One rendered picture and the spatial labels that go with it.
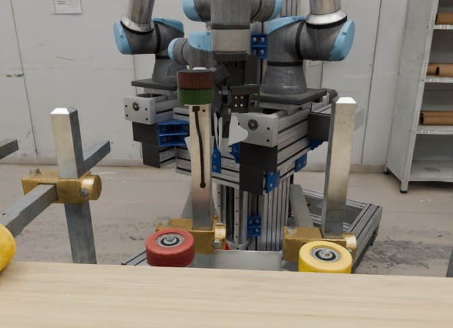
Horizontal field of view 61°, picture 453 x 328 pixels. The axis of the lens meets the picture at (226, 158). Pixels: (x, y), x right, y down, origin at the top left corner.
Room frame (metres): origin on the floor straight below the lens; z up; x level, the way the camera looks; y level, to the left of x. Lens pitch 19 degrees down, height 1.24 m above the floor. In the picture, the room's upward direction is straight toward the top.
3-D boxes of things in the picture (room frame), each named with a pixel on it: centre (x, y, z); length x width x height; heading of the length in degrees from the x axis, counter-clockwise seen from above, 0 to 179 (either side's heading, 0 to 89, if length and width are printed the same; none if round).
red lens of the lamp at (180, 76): (0.63, 0.05, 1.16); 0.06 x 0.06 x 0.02
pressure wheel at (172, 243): (0.56, 0.09, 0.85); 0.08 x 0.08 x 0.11
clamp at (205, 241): (0.67, 0.07, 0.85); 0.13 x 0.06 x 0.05; 86
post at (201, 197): (0.67, 0.05, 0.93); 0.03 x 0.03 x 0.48; 86
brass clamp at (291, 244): (0.66, -0.18, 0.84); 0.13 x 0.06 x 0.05; 86
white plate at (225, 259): (0.70, 0.01, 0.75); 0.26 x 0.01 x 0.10; 86
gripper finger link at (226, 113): (0.76, 0.00, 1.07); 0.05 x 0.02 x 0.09; 16
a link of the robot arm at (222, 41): (0.78, -0.01, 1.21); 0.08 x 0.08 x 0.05
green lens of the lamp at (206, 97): (0.63, 0.05, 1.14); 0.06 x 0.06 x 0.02
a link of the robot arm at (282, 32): (1.27, -0.19, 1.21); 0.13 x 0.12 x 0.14; 55
